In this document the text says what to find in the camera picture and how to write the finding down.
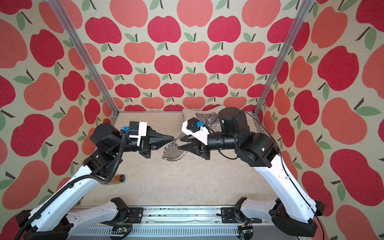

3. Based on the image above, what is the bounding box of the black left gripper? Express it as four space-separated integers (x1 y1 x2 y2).
112 125 174 159

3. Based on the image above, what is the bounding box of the metal key organizer plate with rings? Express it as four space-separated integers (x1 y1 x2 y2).
162 134 185 162

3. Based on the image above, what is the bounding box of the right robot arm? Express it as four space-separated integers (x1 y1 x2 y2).
179 107 325 237

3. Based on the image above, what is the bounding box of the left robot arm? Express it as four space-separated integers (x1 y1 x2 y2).
15 122 175 240

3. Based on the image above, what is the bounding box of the beige canvas tote bag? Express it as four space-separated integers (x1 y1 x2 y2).
183 106 225 129

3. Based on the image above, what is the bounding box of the orange brown object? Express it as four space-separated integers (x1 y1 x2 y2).
108 174 126 185

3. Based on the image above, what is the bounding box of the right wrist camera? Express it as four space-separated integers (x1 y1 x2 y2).
182 118 210 145

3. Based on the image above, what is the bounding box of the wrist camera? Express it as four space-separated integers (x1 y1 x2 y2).
121 121 148 147
182 118 210 145

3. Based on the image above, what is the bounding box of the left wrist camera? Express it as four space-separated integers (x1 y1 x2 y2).
121 121 148 147

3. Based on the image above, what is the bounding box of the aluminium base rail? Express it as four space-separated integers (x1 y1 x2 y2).
74 205 280 226

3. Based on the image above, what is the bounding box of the perforated cable tray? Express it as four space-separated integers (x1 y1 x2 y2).
74 225 239 238

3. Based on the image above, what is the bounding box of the aluminium corner post left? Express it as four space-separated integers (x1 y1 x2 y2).
48 0 120 117

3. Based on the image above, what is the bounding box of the aluminium corner post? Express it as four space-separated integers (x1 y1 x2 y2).
48 0 120 117
254 0 315 117

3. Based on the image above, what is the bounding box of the black corrugated cable conduit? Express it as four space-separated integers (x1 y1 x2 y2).
13 131 130 240

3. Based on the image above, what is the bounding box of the aluminium corner post right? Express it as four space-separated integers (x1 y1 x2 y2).
254 0 315 117

